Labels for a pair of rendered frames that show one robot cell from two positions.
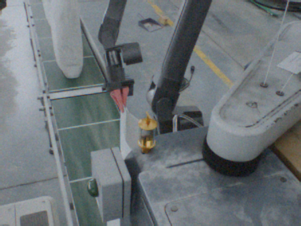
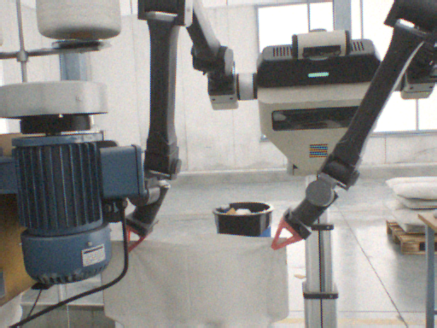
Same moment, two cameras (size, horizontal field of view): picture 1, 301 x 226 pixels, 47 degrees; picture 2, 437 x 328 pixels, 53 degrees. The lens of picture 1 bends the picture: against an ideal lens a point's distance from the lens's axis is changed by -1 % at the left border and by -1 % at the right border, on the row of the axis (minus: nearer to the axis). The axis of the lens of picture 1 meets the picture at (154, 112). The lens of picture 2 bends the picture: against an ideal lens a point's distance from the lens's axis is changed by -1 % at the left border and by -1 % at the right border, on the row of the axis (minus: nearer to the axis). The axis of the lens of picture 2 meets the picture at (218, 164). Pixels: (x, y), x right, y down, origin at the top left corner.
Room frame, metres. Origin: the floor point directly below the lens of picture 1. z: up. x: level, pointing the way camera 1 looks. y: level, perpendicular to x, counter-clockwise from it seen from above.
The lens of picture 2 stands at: (1.36, -0.86, 1.34)
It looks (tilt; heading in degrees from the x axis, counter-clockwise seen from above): 6 degrees down; 121
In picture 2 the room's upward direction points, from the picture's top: 3 degrees counter-clockwise
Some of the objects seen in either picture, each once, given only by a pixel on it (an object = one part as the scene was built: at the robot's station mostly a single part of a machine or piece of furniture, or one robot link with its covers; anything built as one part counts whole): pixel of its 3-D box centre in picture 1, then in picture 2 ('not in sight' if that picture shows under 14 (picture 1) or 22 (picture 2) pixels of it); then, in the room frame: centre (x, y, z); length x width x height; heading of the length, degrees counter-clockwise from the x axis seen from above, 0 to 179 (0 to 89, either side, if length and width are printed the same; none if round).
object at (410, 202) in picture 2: not in sight; (420, 198); (0.82, 3.85, 0.44); 0.66 x 0.43 x 0.13; 113
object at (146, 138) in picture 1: (146, 133); not in sight; (0.41, 0.01, 1.37); 0.03 x 0.02 x 0.03; 23
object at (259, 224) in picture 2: not in sight; (244, 248); (-0.24, 2.09, 0.32); 0.51 x 0.48 x 0.65; 113
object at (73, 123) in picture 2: not in sight; (56, 125); (0.72, -0.35, 1.35); 0.12 x 0.12 x 0.04
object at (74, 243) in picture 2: not in sight; (64, 205); (0.72, -0.35, 1.21); 0.15 x 0.15 x 0.25
